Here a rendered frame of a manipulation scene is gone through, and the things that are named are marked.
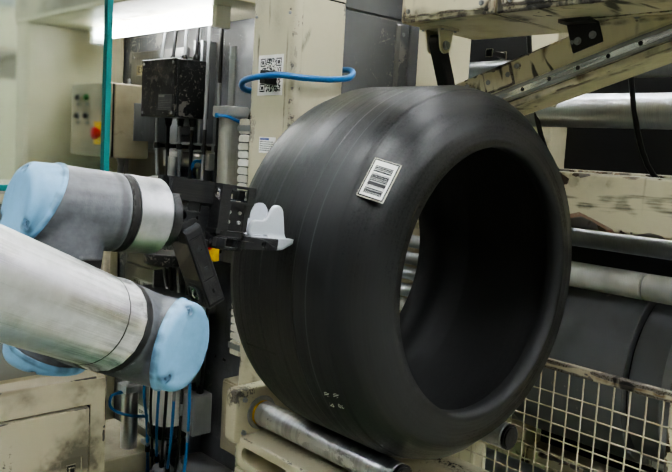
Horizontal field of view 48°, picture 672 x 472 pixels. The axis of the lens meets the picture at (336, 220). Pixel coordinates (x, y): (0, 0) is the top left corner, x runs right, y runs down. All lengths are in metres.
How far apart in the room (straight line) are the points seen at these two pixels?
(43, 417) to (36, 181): 0.83
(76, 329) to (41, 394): 0.92
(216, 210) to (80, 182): 0.18
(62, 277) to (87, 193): 0.21
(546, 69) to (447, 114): 0.45
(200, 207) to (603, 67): 0.81
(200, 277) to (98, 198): 0.18
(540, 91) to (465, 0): 0.23
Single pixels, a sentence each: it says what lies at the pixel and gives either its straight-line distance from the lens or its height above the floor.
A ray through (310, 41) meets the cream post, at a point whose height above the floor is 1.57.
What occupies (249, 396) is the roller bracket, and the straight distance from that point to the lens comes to 1.38.
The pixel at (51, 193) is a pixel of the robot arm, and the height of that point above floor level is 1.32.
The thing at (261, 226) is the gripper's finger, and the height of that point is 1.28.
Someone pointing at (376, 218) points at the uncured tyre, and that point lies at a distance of 0.99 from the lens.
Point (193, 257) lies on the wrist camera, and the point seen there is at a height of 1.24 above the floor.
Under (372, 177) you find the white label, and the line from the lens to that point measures 1.00.
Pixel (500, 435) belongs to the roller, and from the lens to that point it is 1.38.
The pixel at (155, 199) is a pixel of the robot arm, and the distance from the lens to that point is 0.87.
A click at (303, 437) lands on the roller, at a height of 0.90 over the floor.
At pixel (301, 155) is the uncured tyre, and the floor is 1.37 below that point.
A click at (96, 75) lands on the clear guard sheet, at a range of 1.57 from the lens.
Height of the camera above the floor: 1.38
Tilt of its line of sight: 6 degrees down
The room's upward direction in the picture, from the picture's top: 3 degrees clockwise
